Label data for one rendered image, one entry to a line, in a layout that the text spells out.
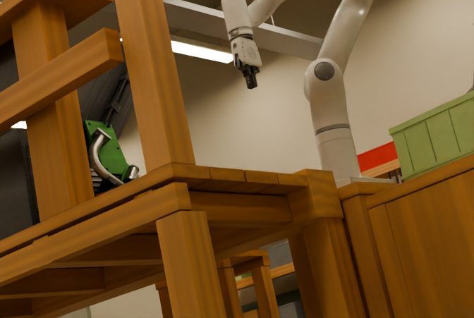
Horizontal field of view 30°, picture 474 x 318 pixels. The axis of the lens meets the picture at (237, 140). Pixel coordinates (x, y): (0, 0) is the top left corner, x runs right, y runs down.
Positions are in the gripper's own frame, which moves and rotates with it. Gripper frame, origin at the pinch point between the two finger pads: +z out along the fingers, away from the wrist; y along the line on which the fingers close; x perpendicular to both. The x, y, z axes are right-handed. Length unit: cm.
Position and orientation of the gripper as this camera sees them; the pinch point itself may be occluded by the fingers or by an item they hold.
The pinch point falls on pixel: (251, 82)
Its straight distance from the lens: 297.4
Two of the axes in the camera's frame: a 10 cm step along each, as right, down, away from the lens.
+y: 6.4, 0.8, 7.6
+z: 2.0, 9.4, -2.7
